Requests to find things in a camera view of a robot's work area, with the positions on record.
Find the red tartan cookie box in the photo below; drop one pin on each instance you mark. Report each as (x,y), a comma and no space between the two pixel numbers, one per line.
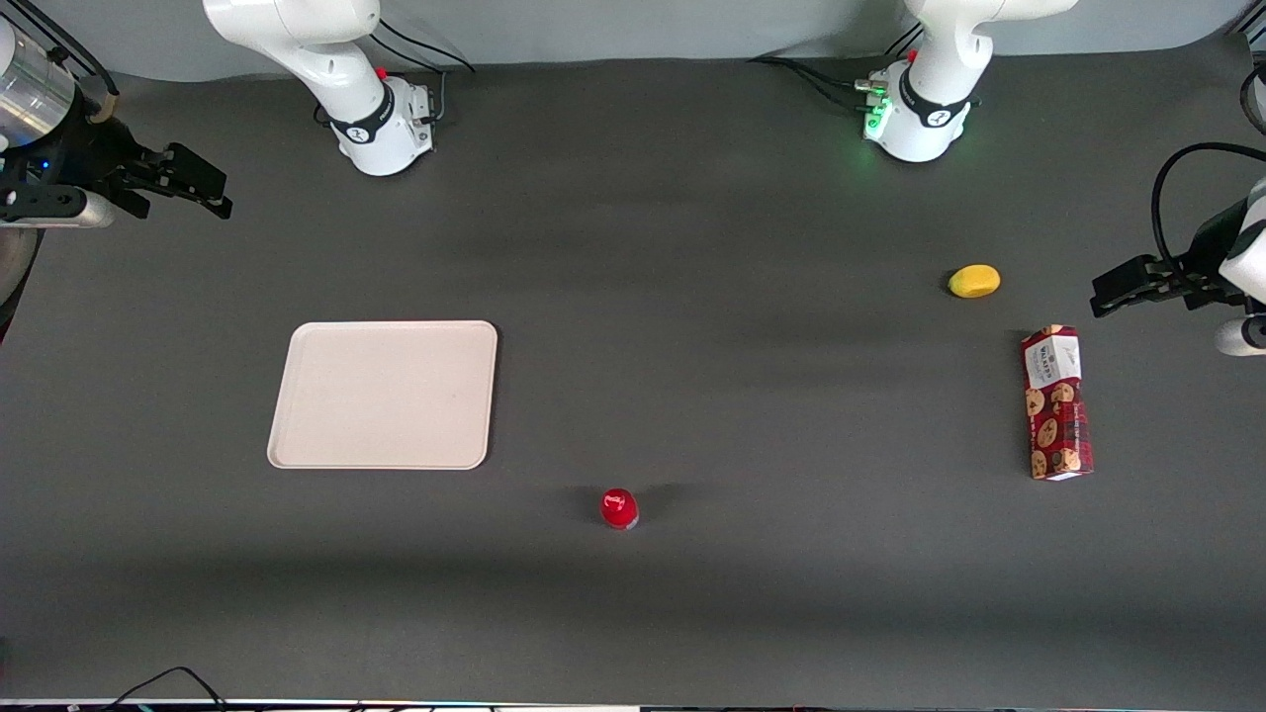
(1058,415)

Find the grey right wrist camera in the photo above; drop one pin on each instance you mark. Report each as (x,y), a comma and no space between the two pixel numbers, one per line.
(54,208)

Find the beige plastic tray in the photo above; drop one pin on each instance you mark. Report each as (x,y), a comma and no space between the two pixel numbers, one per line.
(384,394)

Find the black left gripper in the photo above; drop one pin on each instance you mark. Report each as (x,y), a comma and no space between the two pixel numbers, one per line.
(1206,244)

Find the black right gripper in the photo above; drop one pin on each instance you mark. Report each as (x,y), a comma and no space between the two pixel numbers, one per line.
(96,150)

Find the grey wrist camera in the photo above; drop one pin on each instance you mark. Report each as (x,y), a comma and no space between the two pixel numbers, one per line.
(54,208)
(1241,336)

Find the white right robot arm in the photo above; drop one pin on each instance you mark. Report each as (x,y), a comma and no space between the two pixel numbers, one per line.
(364,107)

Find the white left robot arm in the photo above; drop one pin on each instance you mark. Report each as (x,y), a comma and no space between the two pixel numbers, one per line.
(925,109)

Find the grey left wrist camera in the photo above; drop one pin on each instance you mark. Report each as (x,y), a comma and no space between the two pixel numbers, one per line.
(1241,336)

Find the yellow lemon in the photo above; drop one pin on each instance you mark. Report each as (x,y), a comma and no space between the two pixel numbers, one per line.
(974,281)

